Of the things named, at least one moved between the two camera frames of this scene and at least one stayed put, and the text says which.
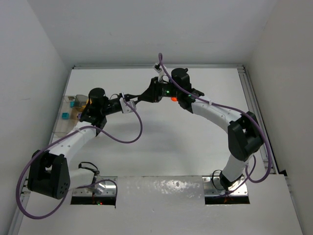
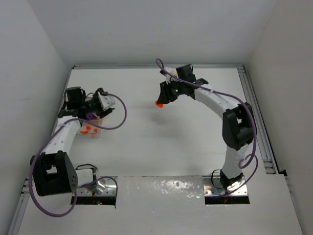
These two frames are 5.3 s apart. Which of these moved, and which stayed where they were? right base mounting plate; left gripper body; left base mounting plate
Moved: left gripper body
Stayed: right base mounting plate; left base mounting plate
